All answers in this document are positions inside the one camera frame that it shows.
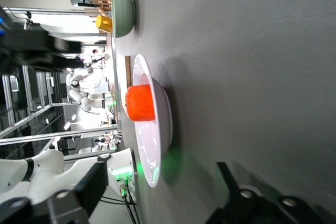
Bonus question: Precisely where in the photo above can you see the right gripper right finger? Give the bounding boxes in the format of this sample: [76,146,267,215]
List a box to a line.
[207,161,336,224]

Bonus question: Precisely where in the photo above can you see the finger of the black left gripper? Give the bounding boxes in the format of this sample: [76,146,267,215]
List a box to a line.
[52,56,85,70]
[51,37,81,53]

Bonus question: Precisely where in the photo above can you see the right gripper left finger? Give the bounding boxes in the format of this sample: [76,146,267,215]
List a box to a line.
[28,161,109,224]

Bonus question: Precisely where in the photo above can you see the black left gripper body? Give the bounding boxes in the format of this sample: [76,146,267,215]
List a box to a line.
[0,22,53,70]

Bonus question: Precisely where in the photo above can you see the white round plate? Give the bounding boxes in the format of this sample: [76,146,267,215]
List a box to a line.
[132,54,174,189]

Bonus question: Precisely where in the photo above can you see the orange fruit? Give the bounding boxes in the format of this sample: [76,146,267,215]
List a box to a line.
[124,84,155,122]

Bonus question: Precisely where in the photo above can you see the yellow cup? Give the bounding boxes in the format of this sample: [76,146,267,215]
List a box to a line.
[95,15,113,34]

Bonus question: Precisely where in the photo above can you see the wooden cutting board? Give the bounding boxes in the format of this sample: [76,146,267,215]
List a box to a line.
[121,56,132,116]

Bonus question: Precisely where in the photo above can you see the light green bowl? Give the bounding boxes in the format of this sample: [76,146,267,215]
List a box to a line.
[110,0,137,38]

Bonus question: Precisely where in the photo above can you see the black left base cables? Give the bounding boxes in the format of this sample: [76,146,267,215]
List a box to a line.
[99,178,141,224]

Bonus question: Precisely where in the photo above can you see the aluminium frame bar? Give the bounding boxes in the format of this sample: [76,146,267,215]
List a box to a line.
[0,126,119,146]

